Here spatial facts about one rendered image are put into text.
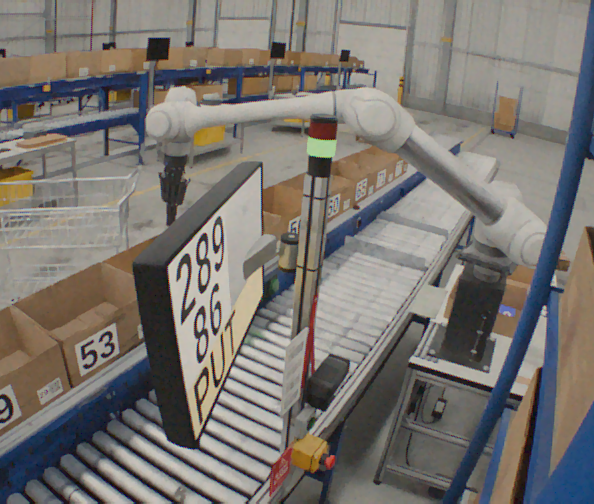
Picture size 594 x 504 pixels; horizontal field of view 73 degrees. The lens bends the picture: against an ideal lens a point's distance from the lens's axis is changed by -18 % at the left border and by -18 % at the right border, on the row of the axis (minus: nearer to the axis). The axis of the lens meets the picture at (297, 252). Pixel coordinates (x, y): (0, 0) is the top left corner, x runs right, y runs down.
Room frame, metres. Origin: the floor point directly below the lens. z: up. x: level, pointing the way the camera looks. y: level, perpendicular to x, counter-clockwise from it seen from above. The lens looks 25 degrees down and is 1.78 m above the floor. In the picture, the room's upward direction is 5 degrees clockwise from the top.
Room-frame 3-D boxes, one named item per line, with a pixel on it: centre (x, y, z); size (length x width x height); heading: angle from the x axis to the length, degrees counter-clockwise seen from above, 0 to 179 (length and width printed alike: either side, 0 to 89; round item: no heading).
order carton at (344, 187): (2.53, -0.07, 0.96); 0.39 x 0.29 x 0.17; 153
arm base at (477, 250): (1.50, -0.71, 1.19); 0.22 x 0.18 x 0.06; 144
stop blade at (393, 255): (2.29, -0.46, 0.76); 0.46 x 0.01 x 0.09; 63
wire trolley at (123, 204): (2.36, 1.45, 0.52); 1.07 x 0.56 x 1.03; 105
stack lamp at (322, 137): (0.85, -0.03, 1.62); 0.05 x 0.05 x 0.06
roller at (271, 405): (1.16, 0.12, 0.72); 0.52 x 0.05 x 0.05; 63
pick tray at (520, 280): (2.02, -1.06, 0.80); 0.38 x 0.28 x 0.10; 66
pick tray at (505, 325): (1.75, -0.89, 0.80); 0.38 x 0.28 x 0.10; 63
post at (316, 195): (0.85, -0.03, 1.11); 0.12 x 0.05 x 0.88; 153
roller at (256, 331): (1.45, -0.03, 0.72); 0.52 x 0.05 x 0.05; 63
